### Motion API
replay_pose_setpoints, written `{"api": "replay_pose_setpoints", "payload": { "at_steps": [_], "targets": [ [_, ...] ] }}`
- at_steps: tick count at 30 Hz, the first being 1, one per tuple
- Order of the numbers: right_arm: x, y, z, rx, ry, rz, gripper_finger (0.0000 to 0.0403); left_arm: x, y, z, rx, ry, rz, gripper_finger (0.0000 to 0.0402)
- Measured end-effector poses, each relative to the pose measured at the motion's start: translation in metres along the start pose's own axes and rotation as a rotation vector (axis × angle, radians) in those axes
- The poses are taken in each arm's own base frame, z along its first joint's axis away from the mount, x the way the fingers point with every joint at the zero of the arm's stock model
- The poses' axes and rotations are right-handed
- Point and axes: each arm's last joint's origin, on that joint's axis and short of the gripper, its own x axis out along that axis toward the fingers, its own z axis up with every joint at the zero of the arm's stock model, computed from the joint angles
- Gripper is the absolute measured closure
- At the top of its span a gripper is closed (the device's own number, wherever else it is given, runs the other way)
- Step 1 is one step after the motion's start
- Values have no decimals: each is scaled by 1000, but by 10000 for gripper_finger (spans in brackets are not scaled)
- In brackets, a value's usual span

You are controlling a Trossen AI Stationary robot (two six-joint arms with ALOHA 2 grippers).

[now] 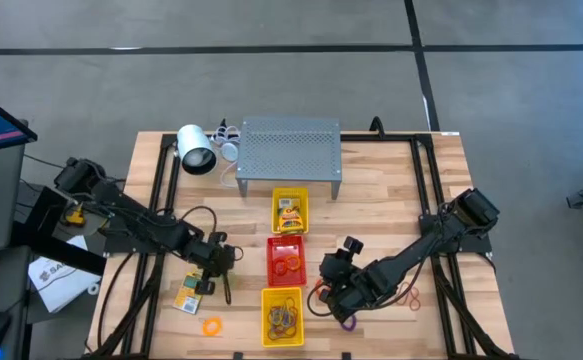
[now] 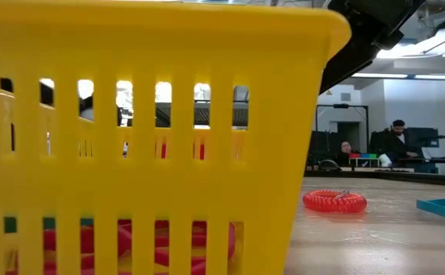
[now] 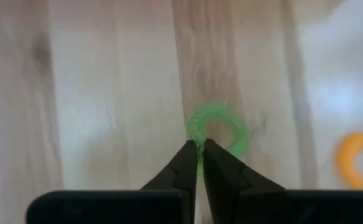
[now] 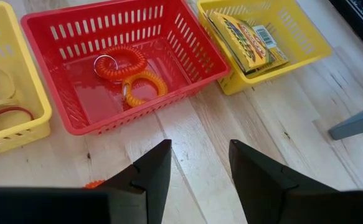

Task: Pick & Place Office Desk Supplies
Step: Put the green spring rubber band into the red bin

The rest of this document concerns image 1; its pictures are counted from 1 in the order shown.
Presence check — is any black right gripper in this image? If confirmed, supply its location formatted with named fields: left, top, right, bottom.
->
left=316, top=252, right=372, bottom=325

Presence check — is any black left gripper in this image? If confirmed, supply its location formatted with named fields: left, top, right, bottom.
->
left=194, top=241, right=237, bottom=306

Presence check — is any blue rubber band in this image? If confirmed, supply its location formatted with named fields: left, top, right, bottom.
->
left=275, top=307, right=298, bottom=327

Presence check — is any red plastic slotted basket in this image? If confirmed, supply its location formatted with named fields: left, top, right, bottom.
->
left=265, top=234, right=308, bottom=288

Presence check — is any yellow plastic slotted basket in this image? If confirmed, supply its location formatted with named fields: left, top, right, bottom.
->
left=260, top=287, right=306, bottom=349
left=270, top=187, right=310, bottom=236

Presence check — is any white round puck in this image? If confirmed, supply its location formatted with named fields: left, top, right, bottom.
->
left=220, top=142, right=240, bottom=163

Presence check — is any white cylinder lamp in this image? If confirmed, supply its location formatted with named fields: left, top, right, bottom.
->
left=175, top=123, right=219, bottom=176

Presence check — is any white paper booklet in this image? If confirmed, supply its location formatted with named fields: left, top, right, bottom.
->
left=27, top=234, right=103, bottom=315

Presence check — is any grey perforated metal riser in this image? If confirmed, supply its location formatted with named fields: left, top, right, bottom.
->
left=234, top=116, right=343, bottom=200

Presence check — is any white coiled cable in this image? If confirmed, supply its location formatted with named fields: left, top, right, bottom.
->
left=210, top=124, right=242, bottom=190

